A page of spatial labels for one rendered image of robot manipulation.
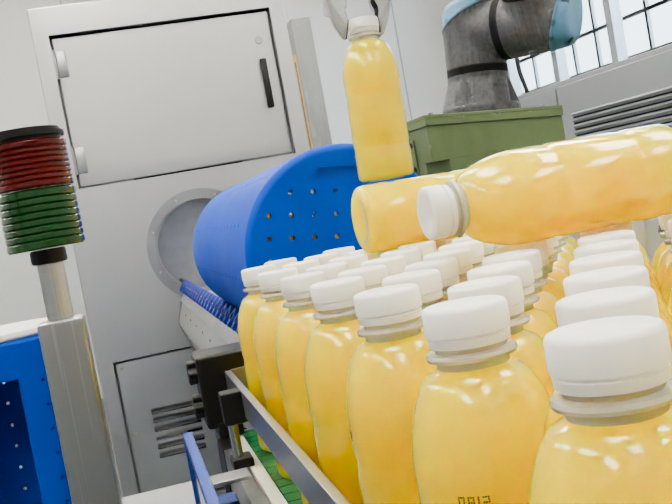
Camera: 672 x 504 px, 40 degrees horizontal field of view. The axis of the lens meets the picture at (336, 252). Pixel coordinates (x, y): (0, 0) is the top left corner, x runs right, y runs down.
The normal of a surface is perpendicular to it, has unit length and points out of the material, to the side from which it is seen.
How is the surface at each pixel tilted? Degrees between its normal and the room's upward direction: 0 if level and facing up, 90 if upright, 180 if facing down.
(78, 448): 90
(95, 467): 90
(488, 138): 90
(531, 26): 115
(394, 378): 71
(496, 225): 119
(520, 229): 128
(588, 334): 0
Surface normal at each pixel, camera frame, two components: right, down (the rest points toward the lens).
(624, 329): -0.18, -0.98
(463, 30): -0.57, 0.08
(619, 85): -0.94, 0.18
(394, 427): -0.28, 0.10
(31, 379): 0.57, -0.06
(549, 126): 0.29, 0.00
